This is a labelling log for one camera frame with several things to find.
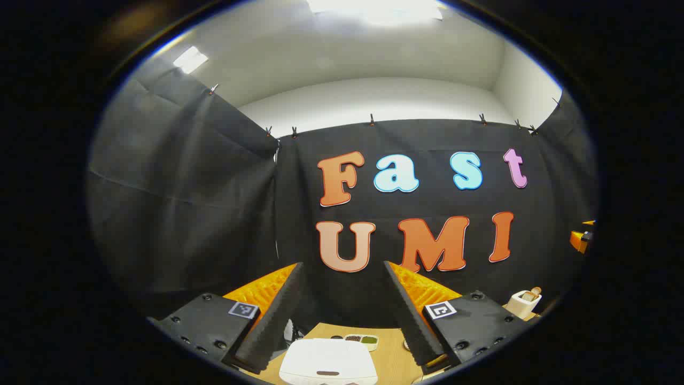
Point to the white divided seasoning dish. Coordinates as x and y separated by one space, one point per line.
362 340

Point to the black backdrop cloth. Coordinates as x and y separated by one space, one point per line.
214 214

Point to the toasted bread slice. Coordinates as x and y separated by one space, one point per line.
530 294

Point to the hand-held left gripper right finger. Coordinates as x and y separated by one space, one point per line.
411 326

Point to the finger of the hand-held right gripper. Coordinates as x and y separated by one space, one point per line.
576 239

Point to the ceiling light panel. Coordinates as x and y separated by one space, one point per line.
190 59

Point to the white toaster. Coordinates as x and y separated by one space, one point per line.
519 307

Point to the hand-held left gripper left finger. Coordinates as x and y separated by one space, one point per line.
278 315

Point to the white rice cooker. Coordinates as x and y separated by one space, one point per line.
326 361

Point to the row of black clips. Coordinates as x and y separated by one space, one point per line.
372 120

